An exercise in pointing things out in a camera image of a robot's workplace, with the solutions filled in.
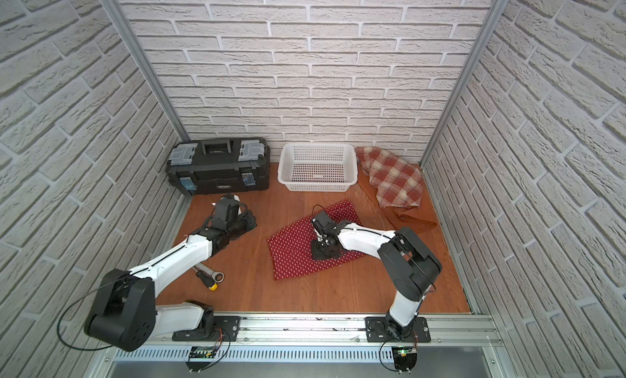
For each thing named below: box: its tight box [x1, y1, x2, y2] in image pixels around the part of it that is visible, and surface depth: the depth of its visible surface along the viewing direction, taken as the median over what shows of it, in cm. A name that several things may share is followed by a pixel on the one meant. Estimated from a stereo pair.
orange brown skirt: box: [357, 165, 437, 233], surface depth 100 cm
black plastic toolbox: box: [165, 138, 271, 196], surface depth 100 cm
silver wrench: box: [192, 262, 225, 283], surface depth 85 cm
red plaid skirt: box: [355, 146, 424, 209], surface depth 108 cm
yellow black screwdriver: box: [195, 270, 218, 292], surface depth 83 cm
